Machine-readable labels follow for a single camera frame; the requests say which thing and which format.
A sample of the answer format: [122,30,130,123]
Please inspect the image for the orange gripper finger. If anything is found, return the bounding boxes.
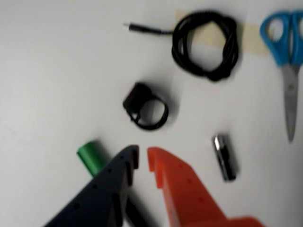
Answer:
[147,146,266,227]

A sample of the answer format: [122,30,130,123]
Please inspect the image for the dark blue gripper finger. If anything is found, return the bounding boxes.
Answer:
[45,145,140,227]

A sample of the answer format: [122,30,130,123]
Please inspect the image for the black marker with green cap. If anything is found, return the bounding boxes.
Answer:
[76,139,152,227]

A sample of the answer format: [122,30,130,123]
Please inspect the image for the black AA battery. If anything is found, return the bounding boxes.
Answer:
[211,133,239,182]

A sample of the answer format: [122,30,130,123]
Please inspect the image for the wide beige masking tape strip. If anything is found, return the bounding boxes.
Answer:
[175,9,268,56]

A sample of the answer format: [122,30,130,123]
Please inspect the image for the black ring clip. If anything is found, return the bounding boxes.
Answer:
[122,82,170,131]

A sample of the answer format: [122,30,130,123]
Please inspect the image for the blue-handled scissors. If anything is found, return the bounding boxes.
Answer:
[259,10,303,143]

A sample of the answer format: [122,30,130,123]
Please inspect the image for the coiled black USB cable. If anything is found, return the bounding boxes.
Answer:
[123,9,240,82]

